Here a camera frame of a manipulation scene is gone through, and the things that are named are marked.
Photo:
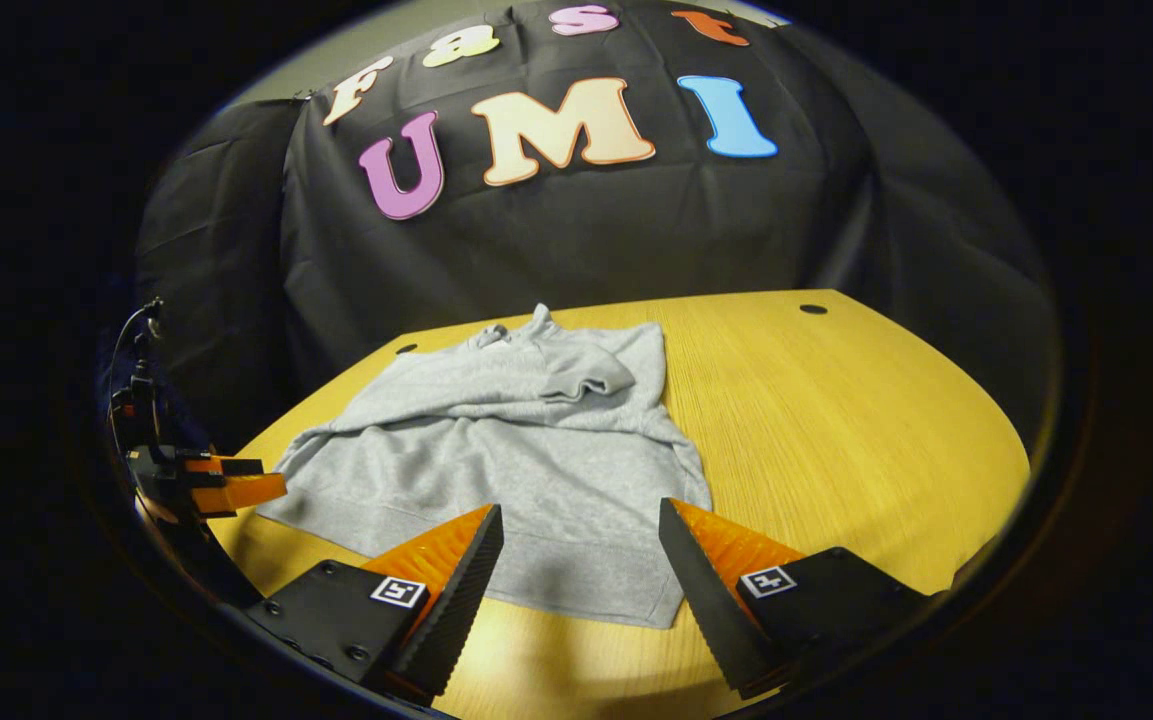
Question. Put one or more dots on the black backdrop cloth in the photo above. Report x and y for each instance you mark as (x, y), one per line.
(586, 230)

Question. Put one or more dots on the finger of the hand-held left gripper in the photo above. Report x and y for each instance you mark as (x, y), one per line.
(226, 465)
(236, 494)

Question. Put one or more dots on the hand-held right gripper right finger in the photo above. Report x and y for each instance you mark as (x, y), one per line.
(706, 600)

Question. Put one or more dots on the grey sweatshirt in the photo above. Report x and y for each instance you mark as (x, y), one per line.
(536, 470)

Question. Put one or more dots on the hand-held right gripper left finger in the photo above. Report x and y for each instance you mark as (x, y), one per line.
(466, 590)

